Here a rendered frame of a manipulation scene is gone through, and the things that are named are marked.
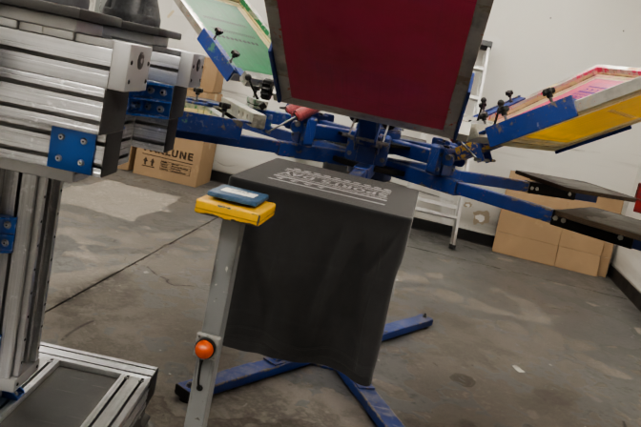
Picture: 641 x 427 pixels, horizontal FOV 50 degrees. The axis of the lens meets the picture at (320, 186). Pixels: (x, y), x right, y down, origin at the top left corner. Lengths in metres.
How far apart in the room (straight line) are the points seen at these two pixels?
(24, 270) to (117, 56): 0.64
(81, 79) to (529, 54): 5.20
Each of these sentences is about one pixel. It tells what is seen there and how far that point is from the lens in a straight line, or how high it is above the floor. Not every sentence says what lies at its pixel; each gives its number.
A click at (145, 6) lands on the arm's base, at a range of 1.87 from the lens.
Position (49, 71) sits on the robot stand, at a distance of 1.39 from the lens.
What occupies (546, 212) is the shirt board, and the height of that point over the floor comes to 0.91.
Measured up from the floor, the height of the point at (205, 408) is 0.51.
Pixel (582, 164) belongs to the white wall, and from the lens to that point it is 6.34.
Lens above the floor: 1.24
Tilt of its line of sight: 10 degrees down
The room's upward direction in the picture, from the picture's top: 12 degrees clockwise
